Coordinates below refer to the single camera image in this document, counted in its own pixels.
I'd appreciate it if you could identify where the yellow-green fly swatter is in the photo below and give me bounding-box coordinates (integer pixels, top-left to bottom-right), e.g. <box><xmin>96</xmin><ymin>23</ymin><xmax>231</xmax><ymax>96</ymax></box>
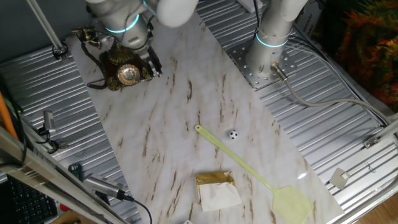
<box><xmin>195</xmin><ymin>124</ymin><xmax>315</xmax><ymax>224</ymax></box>

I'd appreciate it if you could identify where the thick grey robot cable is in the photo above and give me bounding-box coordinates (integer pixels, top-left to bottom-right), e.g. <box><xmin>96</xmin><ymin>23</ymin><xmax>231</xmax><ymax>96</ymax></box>
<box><xmin>270</xmin><ymin>62</ymin><xmax>392</xmax><ymax>125</ymax></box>

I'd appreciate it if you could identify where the colourful orange green cloth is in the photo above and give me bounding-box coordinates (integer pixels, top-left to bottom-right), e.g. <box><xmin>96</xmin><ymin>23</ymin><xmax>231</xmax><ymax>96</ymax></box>
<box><xmin>312</xmin><ymin>0</ymin><xmax>398</xmax><ymax>113</ymax></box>

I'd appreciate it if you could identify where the small metal corner bracket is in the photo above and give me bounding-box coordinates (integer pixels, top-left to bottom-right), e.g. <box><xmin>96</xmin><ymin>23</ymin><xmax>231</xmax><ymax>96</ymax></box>
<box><xmin>363</xmin><ymin>136</ymin><xmax>380</xmax><ymax>149</ymax></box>

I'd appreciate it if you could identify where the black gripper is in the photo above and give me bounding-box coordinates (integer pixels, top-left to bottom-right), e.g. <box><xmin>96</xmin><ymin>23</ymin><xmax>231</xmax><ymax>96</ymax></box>
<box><xmin>143</xmin><ymin>45</ymin><xmax>164</xmax><ymax>78</ymax></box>

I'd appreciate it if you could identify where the small silver camera on mount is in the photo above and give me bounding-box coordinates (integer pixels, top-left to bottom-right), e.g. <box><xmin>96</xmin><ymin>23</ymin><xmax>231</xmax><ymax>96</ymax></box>
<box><xmin>37</xmin><ymin>110</ymin><xmax>60</xmax><ymax>153</ymax></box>

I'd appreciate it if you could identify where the aluminium frame beam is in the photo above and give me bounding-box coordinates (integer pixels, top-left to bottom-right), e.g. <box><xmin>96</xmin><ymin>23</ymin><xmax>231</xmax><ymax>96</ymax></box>
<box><xmin>0</xmin><ymin>126</ymin><xmax>125</xmax><ymax>224</ymax></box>

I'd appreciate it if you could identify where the green hex key set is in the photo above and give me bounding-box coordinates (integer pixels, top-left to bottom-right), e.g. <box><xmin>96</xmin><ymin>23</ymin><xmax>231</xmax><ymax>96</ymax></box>
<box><xmin>68</xmin><ymin>163</ymin><xmax>85</xmax><ymax>183</ymax></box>

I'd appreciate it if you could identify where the white printed paper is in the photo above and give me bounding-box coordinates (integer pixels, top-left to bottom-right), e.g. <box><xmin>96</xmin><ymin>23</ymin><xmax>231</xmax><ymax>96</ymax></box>
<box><xmin>294</xmin><ymin>2</ymin><xmax>323</xmax><ymax>41</ymax></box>

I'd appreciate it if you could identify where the gold tissue pack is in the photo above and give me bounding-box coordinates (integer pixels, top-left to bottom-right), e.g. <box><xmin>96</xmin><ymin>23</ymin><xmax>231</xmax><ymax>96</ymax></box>
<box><xmin>195</xmin><ymin>170</ymin><xmax>243</xmax><ymax>212</ymax></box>

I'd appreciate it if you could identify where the antique brass rotary phone base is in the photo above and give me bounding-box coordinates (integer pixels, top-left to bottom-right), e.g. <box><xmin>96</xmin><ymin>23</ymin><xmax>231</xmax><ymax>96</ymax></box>
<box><xmin>99</xmin><ymin>42</ymin><xmax>155</xmax><ymax>91</ymax></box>

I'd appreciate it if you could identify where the black camera cable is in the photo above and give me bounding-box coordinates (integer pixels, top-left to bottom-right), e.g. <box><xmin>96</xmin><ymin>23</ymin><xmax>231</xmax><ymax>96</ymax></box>
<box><xmin>124</xmin><ymin>197</ymin><xmax>153</xmax><ymax>224</ymax></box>

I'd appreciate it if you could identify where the silver finned camera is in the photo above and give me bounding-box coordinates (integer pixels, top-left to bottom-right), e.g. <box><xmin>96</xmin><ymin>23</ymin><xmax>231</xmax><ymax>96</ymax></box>
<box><xmin>83</xmin><ymin>173</ymin><xmax>134</xmax><ymax>202</ymax></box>

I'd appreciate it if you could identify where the thin cable bundle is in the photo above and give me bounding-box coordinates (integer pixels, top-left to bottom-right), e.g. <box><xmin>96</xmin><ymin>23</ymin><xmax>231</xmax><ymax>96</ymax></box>
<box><xmin>289</xmin><ymin>34</ymin><xmax>391</xmax><ymax>125</ymax></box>

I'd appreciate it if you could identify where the black keyboard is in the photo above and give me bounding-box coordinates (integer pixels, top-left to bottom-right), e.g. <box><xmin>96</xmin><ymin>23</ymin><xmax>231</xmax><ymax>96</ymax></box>
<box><xmin>0</xmin><ymin>175</ymin><xmax>58</xmax><ymax>224</ymax></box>

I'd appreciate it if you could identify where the orange pole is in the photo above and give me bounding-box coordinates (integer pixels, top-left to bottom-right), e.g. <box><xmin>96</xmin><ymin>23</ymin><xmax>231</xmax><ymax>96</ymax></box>
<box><xmin>0</xmin><ymin>91</ymin><xmax>19</xmax><ymax>141</ymax></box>

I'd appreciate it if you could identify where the aluminium frame pole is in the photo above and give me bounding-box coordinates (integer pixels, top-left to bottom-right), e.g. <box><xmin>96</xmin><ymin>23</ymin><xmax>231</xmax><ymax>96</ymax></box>
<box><xmin>26</xmin><ymin>0</ymin><xmax>69</xmax><ymax>60</ymax></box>
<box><xmin>374</xmin><ymin>118</ymin><xmax>398</xmax><ymax>141</ymax></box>

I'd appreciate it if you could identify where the white marble pattern mat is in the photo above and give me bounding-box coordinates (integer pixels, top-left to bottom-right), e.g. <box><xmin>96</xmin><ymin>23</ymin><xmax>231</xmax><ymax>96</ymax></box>
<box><xmin>65</xmin><ymin>6</ymin><xmax>345</xmax><ymax>224</ymax></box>

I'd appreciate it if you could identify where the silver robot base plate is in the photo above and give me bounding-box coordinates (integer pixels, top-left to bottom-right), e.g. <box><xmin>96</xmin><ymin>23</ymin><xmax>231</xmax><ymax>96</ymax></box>
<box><xmin>228</xmin><ymin>42</ymin><xmax>298</xmax><ymax>90</ymax></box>

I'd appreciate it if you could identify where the grey square tag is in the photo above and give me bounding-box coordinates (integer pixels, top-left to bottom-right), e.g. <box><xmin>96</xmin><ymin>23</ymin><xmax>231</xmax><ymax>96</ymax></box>
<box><xmin>328</xmin><ymin>167</ymin><xmax>351</xmax><ymax>190</ymax></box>

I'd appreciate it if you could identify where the black coiled phone cord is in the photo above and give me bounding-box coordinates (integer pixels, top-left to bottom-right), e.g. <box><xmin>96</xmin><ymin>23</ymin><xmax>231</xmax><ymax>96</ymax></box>
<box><xmin>76</xmin><ymin>34</ymin><xmax>109</xmax><ymax>90</ymax></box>

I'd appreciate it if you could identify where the brass and red phone handset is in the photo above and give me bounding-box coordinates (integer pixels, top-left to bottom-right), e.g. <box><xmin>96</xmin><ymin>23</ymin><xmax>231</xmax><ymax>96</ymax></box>
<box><xmin>71</xmin><ymin>27</ymin><xmax>103</xmax><ymax>50</ymax></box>

